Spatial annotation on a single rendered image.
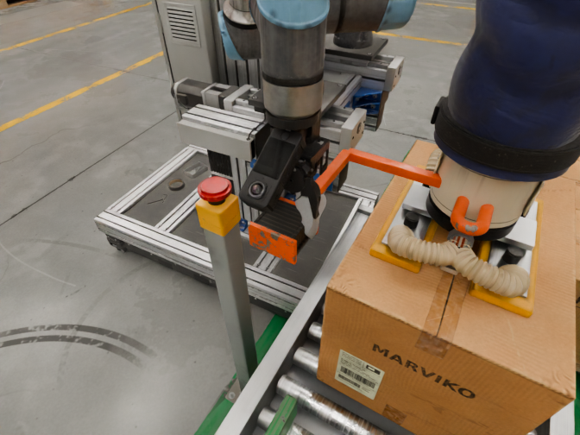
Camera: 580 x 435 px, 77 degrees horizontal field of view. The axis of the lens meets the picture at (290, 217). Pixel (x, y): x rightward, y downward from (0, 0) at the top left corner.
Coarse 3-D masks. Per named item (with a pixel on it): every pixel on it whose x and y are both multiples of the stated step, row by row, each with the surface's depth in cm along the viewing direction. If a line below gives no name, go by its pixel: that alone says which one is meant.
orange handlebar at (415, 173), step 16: (336, 160) 72; (352, 160) 75; (368, 160) 73; (384, 160) 72; (320, 176) 68; (336, 176) 71; (400, 176) 71; (416, 176) 69; (432, 176) 68; (464, 208) 62; (480, 208) 63; (464, 224) 59; (480, 224) 58
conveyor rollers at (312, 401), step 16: (320, 336) 103; (304, 352) 99; (304, 368) 98; (288, 384) 93; (304, 400) 90; (320, 400) 90; (272, 416) 87; (320, 416) 89; (336, 416) 87; (352, 416) 87; (288, 432) 85; (304, 432) 85; (352, 432) 86; (368, 432) 85; (384, 432) 85
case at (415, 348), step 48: (432, 144) 102; (384, 192) 87; (432, 240) 75; (336, 288) 66; (384, 288) 66; (432, 288) 66; (336, 336) 76; (384, 336) 67; (432, 336) 60; (480, 336) 59; (528, 336) 59; (336, 384) 90; (384, 384) 77; (432, 384) 68; (480, 384) 61; (528, 384) 55; (432, 432) 79; (480, 432) 70; (528, 432) 62
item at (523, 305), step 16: (496, 240) 72; (480, 256) 69; (496, 256) 69; (512, 256) 66; (528, 256) 69; (528, 272) 66; (480, 288) 64; (528, 288) 64; (496, 304) 63; (512, 304) 62; (528, 304) 61
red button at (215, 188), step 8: (216, 176) 76; (200, 184) 74; (208, 184) 74; (216, 184) 74; (224, 184) 74; (200, 192) 73; (208, 192) 72; (216, 192) 72; (224, 192) 73; (208, 200) 73; (216, 200) 73; (224, 200) 76
